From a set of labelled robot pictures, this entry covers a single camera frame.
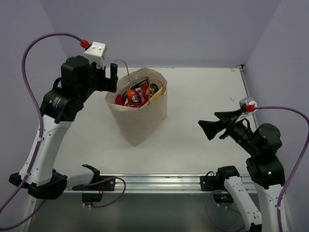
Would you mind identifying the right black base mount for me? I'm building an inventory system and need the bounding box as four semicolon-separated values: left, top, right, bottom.
199;171;234;207

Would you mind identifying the aluminium mounting rail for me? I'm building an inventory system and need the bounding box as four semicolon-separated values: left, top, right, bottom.
30;173;259;194

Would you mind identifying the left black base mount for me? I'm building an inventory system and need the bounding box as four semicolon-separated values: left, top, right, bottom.
72;175;116;206

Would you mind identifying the orange snack packet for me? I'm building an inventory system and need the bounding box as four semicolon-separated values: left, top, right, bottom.
126;89;140;104

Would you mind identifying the red pink candy packet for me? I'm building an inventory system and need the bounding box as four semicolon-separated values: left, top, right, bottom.
135;82;149;105

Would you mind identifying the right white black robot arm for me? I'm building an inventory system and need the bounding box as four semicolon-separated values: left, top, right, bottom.
198;109;288;232

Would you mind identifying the dark brown snack bag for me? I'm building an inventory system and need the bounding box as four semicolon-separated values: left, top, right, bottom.
122;77;149;100

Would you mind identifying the brown paper bag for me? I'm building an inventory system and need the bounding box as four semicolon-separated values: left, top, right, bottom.
105;68;168;146

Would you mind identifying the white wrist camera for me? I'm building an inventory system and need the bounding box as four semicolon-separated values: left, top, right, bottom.
83;42;106;69
239;97;257;114

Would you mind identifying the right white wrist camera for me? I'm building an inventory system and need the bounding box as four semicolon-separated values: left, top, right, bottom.
239;97;257;114

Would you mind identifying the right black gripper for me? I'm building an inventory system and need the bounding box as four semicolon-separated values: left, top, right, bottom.
198;107;260;156

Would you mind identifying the green snack packet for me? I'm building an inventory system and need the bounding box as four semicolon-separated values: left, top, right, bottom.
149;83;159;96

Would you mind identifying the red R snack packet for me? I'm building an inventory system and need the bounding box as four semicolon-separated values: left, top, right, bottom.
114;95;125;105

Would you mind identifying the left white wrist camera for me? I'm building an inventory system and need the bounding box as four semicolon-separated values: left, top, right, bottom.
83;42;106;69

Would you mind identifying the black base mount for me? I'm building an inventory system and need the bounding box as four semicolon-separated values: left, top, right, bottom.
199;171;234;207
72;175;116;206

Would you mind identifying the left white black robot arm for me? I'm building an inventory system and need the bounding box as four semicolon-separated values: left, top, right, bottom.
9;56;118;200

